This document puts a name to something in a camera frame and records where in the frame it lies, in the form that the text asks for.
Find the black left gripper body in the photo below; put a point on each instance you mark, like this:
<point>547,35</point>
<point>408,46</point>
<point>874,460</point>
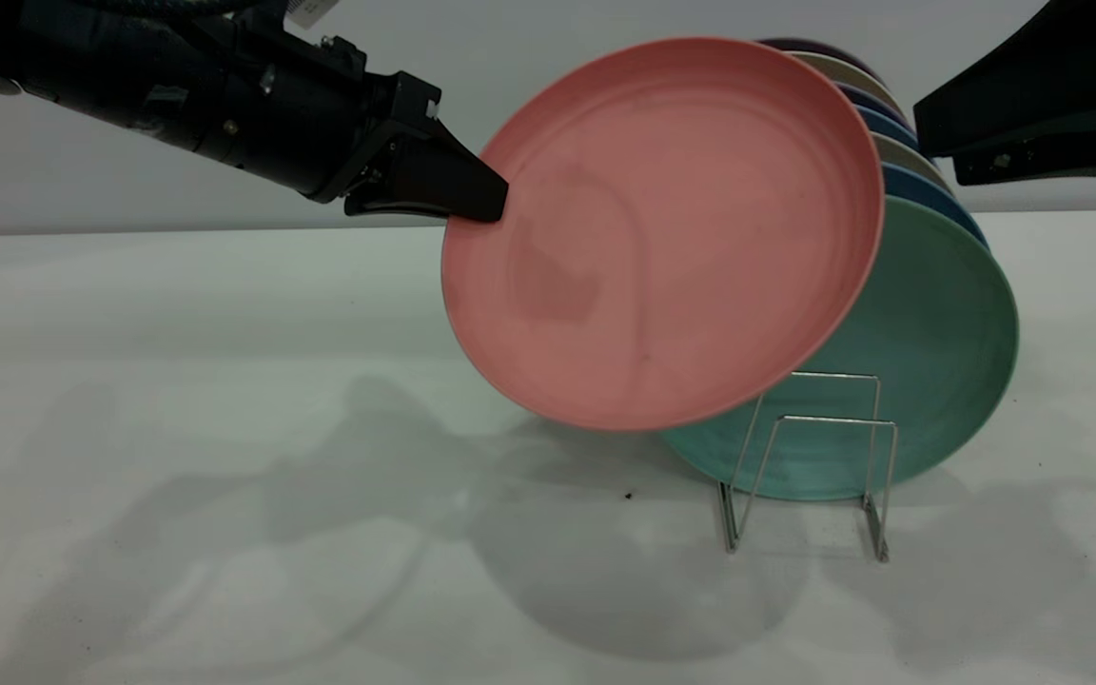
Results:
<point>310,114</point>

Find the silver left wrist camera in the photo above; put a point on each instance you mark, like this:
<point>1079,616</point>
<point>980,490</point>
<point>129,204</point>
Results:
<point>310,9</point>

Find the dark purple plate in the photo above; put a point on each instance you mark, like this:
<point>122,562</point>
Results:
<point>814,45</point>
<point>876,98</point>

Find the beige plate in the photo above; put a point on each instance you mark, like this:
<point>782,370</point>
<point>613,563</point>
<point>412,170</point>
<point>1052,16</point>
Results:
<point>905,152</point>
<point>843,71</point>

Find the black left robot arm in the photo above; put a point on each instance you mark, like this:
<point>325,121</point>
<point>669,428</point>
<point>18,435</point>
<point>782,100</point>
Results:
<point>82,57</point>

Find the mint green plate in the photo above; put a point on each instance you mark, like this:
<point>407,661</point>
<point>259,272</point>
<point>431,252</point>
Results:
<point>938,381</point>

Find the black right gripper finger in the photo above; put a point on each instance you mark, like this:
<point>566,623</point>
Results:
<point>1062,86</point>
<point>1062,162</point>

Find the blue plate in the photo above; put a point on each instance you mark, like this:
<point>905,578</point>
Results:
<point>886,124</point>
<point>929,195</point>

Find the pink plate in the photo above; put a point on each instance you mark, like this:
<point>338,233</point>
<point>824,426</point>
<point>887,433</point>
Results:
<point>672,238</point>

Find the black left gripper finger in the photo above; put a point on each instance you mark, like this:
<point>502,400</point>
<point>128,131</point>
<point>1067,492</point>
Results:
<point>448,185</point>
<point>386,206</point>

